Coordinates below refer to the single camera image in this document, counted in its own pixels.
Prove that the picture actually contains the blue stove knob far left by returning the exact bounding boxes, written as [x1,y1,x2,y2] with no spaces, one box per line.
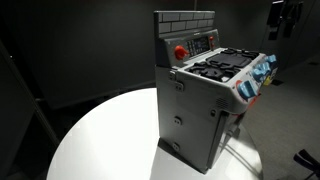
[237,80,257,100]

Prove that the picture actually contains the blue stove knob far right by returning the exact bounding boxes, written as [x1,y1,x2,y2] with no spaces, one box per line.
[265,55,277,69]

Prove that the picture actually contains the purple clamp lower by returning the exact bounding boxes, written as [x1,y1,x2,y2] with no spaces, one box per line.
[293,149,320,180]

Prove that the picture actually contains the grey toy stove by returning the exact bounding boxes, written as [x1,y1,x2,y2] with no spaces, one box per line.
[154,11,277,174]

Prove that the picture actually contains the round white side table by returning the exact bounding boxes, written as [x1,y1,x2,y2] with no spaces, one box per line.
[46,88,263,180]

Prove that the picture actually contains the orange timer knob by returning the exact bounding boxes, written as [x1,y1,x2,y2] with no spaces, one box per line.
[174,45,189,60]

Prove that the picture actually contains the blue stove knob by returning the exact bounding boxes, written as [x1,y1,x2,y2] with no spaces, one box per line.
[237,80,257,100]
[252,68,266,82]
[260,62,271,75]
[265,55,277,69]

